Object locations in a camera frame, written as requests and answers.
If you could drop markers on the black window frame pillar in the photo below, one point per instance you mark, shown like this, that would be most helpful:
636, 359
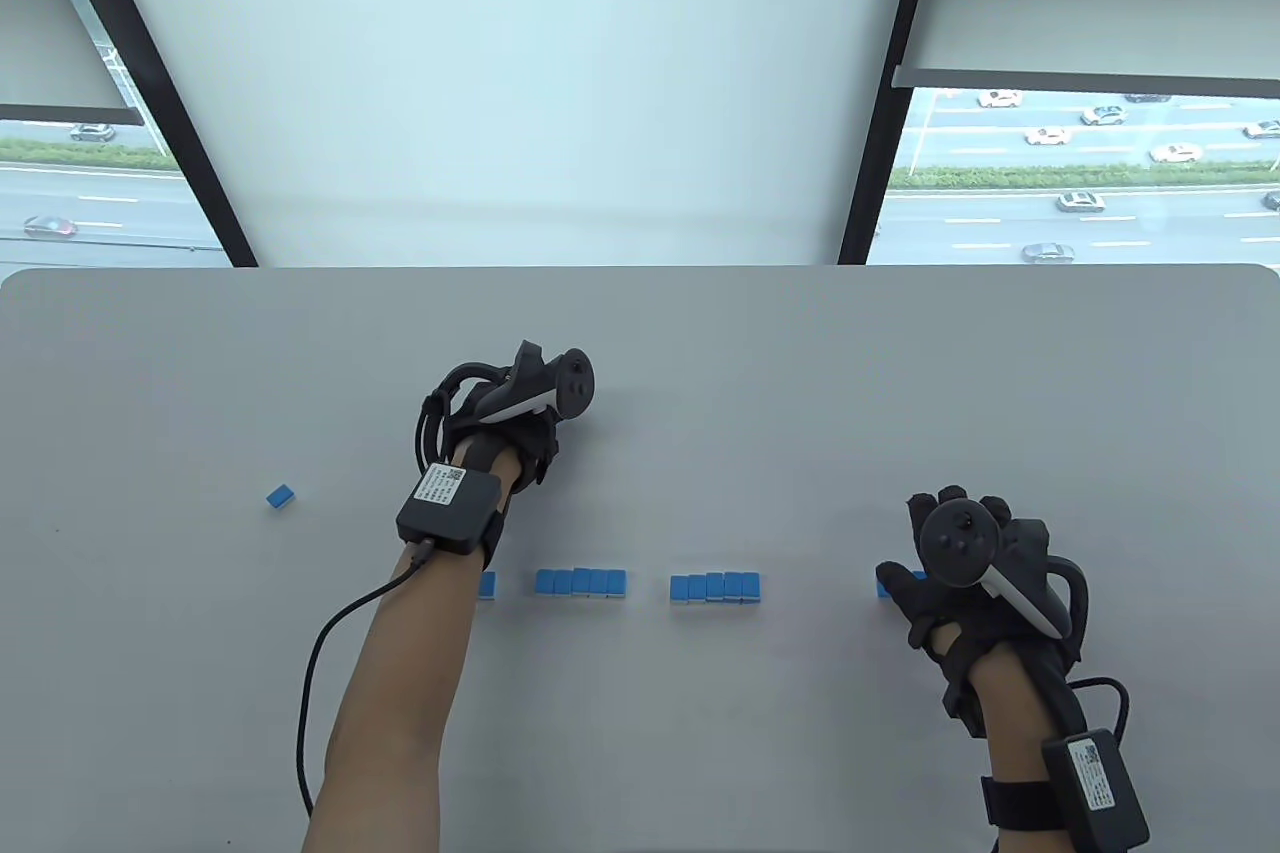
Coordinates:
150, 83
890, 93

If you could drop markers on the single blue white mahjong tile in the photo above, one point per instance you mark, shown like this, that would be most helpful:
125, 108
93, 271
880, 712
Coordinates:
281, 495

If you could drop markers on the black white handheld controller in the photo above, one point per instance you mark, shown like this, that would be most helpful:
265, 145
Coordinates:
958, 540
575, 383

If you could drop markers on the person's left hand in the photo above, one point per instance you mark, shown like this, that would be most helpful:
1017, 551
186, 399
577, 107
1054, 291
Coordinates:
530, 443

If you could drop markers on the wide white roller blind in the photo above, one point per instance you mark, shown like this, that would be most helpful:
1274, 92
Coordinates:
500, 73

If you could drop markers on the person's left forearm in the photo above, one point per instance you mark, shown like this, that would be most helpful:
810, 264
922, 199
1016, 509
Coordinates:
400, 693

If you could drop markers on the person's right forearm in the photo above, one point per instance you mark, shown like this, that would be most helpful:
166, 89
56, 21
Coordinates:
1015, 715

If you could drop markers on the blue mahjong tile wall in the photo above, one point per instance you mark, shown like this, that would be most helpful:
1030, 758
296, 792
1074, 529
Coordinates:
580, 582
715, 586
488, 585
888, 585

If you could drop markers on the person's right hand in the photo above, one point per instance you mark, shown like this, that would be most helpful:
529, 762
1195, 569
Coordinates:
930, 611

